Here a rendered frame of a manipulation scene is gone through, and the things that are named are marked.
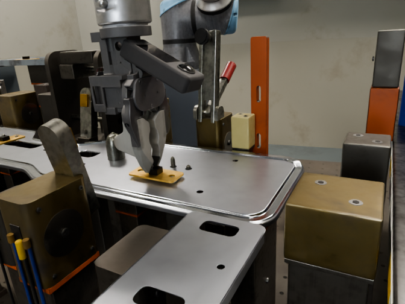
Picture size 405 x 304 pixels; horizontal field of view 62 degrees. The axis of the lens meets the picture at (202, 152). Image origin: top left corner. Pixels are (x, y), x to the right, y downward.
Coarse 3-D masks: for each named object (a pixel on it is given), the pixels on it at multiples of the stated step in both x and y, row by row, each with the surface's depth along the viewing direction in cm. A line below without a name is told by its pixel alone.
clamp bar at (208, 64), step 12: (204, 36) 60; (216, 36) 63; (204, 48) 65; (216, 48) 63; (204, 60) 65; (216, 60) 64; (204, 72) 66; (216, 72) 64; (204, 84) 66; (216, 84) 65; (204, 96) 67; (216, 96) 65; (204, 108) 67
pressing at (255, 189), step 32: (0, 128) 91; (0, 160) 66; (32, 160) 64; (96, 160) 62; (128, 160) 61; (160, 160) 60; (192, 160) 59; (224, 160) 58; (256, 160) 58; (288, 160) 56; (96, 192) 50; (128, 192) 49; (160, 192) 48; (192, 192) 47; (224, 192) 47; (256, 192) 46; (288, 192) 47; (224, 224) 41
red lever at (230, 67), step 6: (228, 66) 72; (234, 66) 73; (222, 72) 72; (228, 72) 72; (222, 78) 71; (228, 78) 71; (222, 84) 70; (222, 90) 70; (210, 102) 68; (210, 108) 66; (204, 114) 66; (210, 114) 66
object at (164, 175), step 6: (138, 168) 55; (156, 168) 53; (162, 168) 53; (132, 174) 53; (138, 174) 53; (144, 174) 53; (150, 174) 52; (156, 174) 52; (162, 174) 52; (168, 174) 52; (174, 174) 52; (180, 174) 52; (156, 180) 51; (162, 180) 50; (168, 180) 50; (174, 180) 50
